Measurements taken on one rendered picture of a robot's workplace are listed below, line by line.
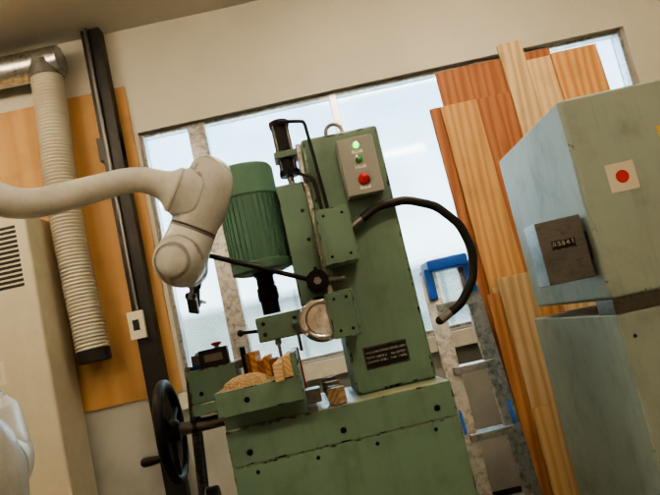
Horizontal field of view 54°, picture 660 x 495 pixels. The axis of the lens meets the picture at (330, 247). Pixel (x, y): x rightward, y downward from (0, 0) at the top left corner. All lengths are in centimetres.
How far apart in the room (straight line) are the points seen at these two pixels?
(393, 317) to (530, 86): 187
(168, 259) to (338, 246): 52
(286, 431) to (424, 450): 35
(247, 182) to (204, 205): 46
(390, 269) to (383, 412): 39
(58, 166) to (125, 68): 63
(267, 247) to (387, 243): 33
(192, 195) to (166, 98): 208
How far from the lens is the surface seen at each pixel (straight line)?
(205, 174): 140
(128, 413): 331
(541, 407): 290
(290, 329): 183
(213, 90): 341
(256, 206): 182
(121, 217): 325
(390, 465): 169
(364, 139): 178
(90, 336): 315
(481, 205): 311
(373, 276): 177
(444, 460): 171
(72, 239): 322
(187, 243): 136
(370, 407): 166
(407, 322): 178
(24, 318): 315
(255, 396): 159
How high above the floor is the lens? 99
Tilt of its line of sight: 7 degrees up
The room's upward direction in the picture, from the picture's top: 13 degrees counter-clockwise
